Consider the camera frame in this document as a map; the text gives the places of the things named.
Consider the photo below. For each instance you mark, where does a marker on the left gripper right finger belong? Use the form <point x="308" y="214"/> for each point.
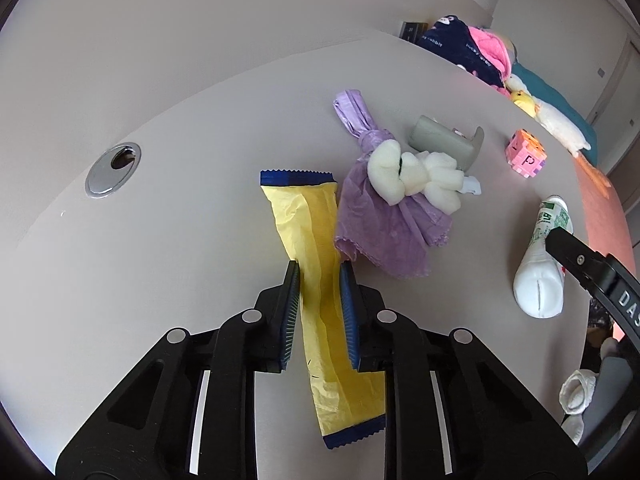
<point x="453" y="410"/>

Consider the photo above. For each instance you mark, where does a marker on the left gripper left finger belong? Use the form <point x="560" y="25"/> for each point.
<point x="186" y="409"/>

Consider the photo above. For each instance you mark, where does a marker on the white green AD bottle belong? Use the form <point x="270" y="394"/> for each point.
<point x="538" y="285"/>

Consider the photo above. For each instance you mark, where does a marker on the yellow blue snack wrapper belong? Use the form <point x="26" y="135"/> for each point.
<point x="350" y="406"/>

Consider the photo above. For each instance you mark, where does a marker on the pink orange puzzle cube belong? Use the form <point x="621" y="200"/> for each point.
<point x="525" y="154"/>

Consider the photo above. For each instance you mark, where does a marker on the purple plastic bag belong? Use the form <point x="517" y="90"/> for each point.
<point x="377" y="217"/>

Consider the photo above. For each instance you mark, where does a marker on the grey foam corner guard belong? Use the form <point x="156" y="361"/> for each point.
<point x="429" y="135"/>

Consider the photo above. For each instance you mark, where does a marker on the white foam packing piece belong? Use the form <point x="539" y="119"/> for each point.
<point x="415" y="174"/>

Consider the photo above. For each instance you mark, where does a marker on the black lined trash bin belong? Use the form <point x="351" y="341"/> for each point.
<point x="600" y="324"/>

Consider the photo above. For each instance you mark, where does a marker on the right white gloved hand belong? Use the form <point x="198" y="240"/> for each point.
<point x="577" y="391"/>

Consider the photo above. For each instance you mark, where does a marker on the pink bed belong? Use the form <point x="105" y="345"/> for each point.
<point x="606" y="224"/>

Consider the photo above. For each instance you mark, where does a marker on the white door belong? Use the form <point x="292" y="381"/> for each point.
<point x="615" y="117"/>

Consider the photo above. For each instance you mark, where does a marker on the white goose plush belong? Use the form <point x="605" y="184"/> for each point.
<point x="564" y="131"/>

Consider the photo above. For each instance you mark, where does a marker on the small white foam scrap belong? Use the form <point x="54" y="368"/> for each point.
<point x="470" y="185"/>

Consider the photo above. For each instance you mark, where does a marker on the yellow duck plush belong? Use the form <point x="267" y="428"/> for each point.
<point x="525" y="102"/>

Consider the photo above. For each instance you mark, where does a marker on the teal pillow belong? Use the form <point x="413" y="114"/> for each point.
<point x="538" y="88"/>

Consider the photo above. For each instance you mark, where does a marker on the patterned grey yellow pillow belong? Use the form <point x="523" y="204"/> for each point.
<point x="511" y="50"/>

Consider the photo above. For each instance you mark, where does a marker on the pink fleece garment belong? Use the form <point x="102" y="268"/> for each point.
<point x="494" y="49"/>

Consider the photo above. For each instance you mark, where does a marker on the navy blue blanket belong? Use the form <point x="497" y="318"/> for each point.
<point x="451" y="39"/>

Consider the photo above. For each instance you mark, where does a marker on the silver desk cable grommet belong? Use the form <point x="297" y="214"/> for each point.
<point x="112" y="169"/>

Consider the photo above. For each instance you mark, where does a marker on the black wall socket panel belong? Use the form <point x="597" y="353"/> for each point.
<point x="412" y="31"/>

